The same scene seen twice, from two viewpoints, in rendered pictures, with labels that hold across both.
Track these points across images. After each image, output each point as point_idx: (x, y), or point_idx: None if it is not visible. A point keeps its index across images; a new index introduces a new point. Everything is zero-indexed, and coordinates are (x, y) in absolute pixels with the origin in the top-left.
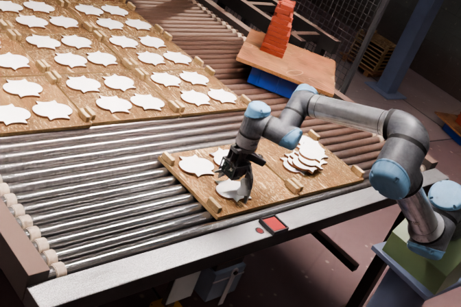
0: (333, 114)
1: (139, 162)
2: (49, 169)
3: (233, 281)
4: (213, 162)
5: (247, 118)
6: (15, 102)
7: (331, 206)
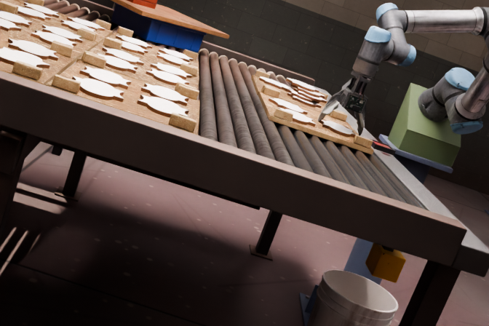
0: (434, 23)
1: (272, 126)
2: (271, 150)
3: None
4: None
5: (379, 44)
6: (132, 93)
7: (356, 126)
